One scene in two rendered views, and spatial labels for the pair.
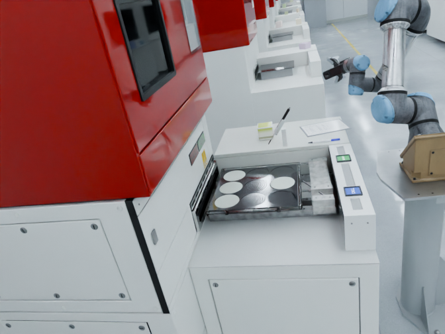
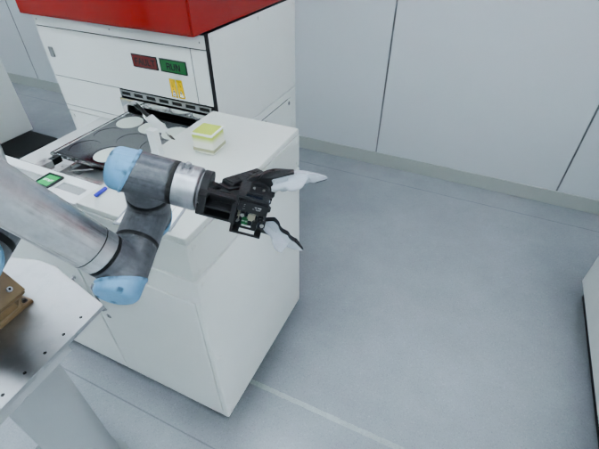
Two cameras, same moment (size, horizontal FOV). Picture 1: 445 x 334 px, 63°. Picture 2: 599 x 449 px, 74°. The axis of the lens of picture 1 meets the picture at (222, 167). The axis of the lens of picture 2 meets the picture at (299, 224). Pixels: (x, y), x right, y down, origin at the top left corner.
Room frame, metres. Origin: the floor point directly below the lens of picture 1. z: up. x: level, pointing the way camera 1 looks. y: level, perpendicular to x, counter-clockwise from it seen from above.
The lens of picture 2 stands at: (2.15, -1.28, 1.57)
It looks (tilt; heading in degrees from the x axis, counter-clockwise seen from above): 40 degrees down; 100
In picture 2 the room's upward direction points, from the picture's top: straight up
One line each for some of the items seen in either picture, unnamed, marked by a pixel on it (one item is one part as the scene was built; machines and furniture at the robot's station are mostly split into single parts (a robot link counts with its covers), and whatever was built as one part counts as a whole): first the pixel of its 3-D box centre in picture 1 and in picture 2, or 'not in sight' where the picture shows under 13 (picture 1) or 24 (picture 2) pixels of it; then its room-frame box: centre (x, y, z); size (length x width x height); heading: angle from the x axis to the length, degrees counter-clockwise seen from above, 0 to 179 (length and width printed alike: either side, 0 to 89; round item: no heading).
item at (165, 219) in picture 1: (187, 187); (126, 77); (1.21, 0.14, 1.02); 0.82 x 0.03 x 0.40; 165
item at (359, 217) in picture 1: (348, 189); (28, 191); (1.18, -0.46, 0.89); 0.55 x 0.09 x 0.14; 165
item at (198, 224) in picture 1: (207, 191); (167, 117); (1.38, 0.08, 0.89); 0.44 x 0.02 x 0.10; 165
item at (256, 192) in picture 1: (255, 186); (131, 140); (1.34, -0.12, 0.90); 0.34 x 0.34 x 0.01; 75
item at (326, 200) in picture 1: (323, 200); (39, 167); (1.13, -0.34, 0.89); 0.08 x 0.03 x 0.03; 75
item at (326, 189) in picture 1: (321, 189); (57, 174); (1.21, -0.36, 0.89); 0.08 x 0.03 x 0.03; 75
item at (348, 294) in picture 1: (292, 262); (160, 263); (1.39, -0.24, 0.41); 0.97 x 0.64 x 0.82; 165
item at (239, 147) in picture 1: (281, 147); (206, 180); (1.69, -0.31, 0.89); 0.62 x 0.35 x 0.14; 75
